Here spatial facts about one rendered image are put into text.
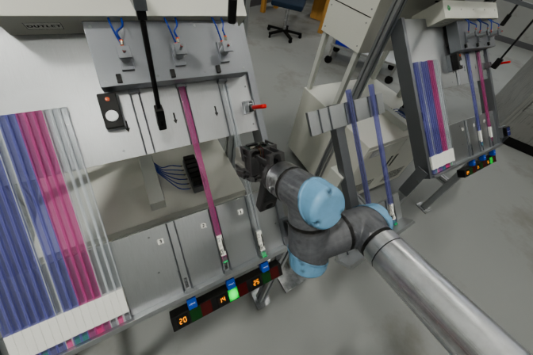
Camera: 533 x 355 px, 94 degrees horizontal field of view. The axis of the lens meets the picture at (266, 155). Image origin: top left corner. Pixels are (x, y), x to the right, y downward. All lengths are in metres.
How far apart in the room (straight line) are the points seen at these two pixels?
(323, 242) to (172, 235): 0.40
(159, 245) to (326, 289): 1.12
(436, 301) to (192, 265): 0.54
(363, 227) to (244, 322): 1.07
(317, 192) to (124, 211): 0.78
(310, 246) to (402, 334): 1.34
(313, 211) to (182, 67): 0.45
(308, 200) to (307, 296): 1.21
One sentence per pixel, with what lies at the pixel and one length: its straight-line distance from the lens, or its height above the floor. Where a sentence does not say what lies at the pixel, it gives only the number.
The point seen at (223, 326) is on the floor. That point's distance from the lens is 1.48.
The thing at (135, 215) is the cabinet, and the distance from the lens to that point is 1.02.
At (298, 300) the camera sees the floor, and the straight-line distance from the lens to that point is 1.56.
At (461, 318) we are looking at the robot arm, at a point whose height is 1.11.
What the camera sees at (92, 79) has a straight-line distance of 0.70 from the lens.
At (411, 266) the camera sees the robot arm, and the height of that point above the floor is 1.09.
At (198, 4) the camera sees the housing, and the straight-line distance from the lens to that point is 0.70.
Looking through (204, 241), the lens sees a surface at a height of 0.80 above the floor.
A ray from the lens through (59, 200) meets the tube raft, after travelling 0.69.
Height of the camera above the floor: 1.46
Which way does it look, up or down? 45 degrees down
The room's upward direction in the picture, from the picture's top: 12 degrees clockwise
